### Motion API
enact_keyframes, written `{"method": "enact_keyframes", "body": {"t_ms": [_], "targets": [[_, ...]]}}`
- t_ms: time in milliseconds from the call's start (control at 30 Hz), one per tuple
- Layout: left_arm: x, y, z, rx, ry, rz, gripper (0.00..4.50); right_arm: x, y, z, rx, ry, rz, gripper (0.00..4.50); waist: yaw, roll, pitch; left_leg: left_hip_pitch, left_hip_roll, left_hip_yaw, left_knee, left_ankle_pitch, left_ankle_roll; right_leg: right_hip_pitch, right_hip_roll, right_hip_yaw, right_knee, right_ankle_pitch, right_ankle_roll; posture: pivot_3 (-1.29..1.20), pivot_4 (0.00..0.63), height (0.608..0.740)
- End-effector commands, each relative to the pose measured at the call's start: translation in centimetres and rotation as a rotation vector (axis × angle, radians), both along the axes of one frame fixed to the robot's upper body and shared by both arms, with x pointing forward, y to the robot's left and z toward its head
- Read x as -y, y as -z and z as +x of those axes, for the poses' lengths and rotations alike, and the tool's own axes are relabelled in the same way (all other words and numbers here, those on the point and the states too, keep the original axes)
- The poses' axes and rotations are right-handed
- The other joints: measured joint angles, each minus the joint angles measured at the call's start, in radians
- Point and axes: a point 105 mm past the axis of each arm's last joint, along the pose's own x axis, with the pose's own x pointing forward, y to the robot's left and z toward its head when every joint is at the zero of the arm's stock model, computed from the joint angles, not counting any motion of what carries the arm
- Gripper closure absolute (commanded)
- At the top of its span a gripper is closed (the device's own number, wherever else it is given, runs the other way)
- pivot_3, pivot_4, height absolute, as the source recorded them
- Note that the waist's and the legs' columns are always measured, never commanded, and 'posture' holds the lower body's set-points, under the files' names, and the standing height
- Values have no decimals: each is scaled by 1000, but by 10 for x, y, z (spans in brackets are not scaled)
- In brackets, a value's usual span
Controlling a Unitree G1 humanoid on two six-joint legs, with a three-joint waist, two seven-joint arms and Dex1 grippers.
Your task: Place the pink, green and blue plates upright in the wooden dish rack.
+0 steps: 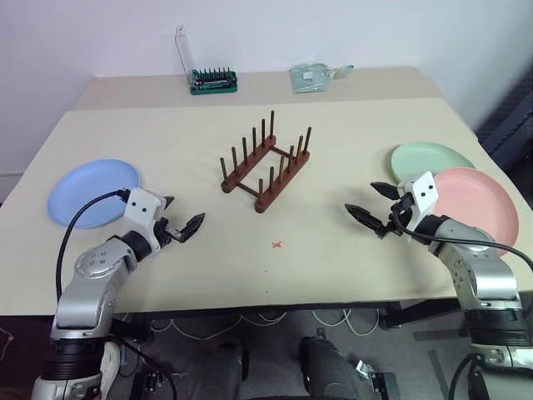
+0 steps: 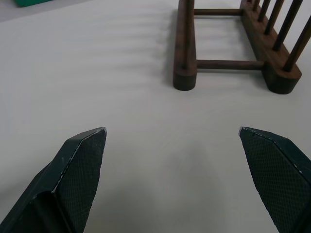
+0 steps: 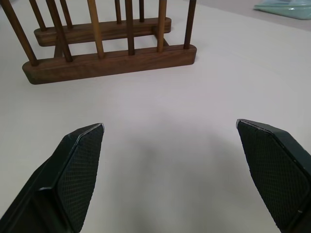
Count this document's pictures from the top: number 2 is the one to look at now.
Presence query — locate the green object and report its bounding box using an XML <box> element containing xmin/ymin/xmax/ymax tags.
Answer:
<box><xmin>12</xmin><ymin>0</ymin><xmax>45</xmax><ymax>8</ymax></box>

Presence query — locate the dark wooden dish rack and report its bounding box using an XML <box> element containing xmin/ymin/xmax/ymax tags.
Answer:
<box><xmin>173</xmin><ymin>0</ymin><xmax>311</xmax><ymax>95</ymax></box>

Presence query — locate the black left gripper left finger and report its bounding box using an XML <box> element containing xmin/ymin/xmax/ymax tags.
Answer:
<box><xmin>0</xmin><ymin>127</ymin><xmax>108</xmax><ymax>233</ymax></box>

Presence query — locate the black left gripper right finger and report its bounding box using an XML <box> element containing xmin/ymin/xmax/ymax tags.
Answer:
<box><xmin>238</xmin><ymin>126</ymin><xmax>311</xmax><ymax>233</ymax></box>

